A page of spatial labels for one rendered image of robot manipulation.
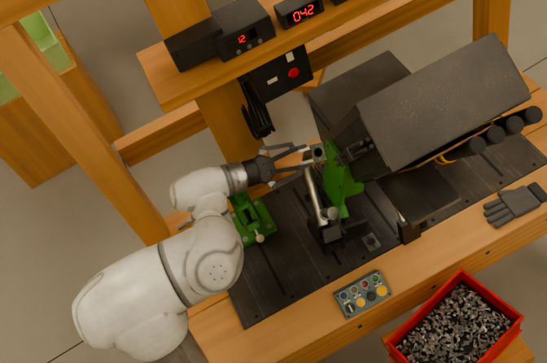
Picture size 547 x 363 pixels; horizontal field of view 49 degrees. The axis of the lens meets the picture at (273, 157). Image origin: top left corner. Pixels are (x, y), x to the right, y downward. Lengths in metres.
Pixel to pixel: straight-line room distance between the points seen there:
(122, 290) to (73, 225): 2.59
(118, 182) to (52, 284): 1.67
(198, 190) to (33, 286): 2.08
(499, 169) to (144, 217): 1.17
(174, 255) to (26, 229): 2.80
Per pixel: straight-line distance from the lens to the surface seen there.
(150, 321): 1.09
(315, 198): 1.84
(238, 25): 1.58
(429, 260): 1.87
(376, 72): 1.88
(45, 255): 3.63
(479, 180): 2.02
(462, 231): 1.92
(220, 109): 1.81
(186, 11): 1.59
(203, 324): 1.95
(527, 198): 1.96
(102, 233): 3.50
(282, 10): 1.62
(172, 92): 1.59
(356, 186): 1.74
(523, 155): 2.09
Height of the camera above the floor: 2.55
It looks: 49 degrees down
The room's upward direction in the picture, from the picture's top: 22 degrees counter-clockwise
